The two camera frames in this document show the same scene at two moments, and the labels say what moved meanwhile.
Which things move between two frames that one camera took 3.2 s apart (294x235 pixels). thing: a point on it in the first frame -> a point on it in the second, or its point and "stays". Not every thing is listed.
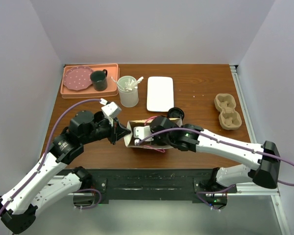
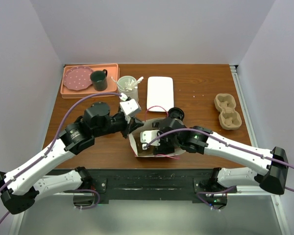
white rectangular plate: x=160 y=94 stays
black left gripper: x=116 y=132 -> x=132 y=126
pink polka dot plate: x=78 y=78 stays
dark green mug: x=99 y=80 stays
